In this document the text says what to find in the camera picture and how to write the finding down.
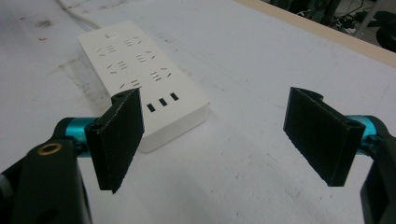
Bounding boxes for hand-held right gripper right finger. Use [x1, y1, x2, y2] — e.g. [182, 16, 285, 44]
[282, 86, 366, 188]

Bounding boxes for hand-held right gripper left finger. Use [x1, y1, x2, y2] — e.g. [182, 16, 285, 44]
[84, 87, 146, 194]

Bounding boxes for white power strip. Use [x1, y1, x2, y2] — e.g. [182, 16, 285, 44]
[77, 21, 210, 154]

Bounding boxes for grey metal stand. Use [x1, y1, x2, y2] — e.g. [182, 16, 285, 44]
[353, 0, 386, 36]

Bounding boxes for black cables on floor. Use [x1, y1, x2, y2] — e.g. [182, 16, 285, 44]
[297, 0, 367, 35]

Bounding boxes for white power strip cable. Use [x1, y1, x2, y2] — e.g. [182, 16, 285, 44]
[55, 0, 101, 30]

